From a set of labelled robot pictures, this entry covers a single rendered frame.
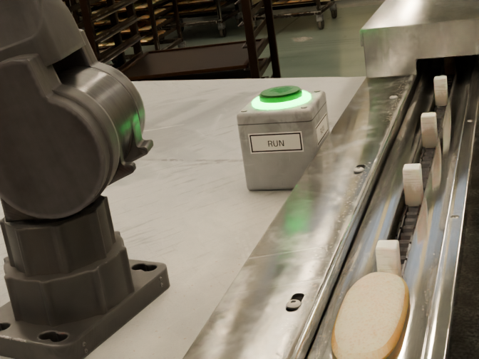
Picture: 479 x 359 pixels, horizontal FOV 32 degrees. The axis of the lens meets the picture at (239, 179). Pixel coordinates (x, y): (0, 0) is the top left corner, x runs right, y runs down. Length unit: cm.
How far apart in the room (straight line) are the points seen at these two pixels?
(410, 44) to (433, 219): 40
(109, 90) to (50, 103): 6
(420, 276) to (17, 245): 26
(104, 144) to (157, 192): 32
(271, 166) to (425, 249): 25
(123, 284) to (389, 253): 18
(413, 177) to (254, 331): 23
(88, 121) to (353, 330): 19
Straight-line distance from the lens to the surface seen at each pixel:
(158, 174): 86
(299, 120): 73
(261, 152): 75
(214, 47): 333
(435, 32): 95
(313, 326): 45
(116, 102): 53
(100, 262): 55
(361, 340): 43
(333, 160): 69
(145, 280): 59
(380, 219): 60
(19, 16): 51
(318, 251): 53
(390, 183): 66
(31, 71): 49
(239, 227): 69
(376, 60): 96
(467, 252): 61
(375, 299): 47
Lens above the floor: 108
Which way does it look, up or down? 19 degrees down
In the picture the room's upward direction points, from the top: 9 degrees counter-clockwise
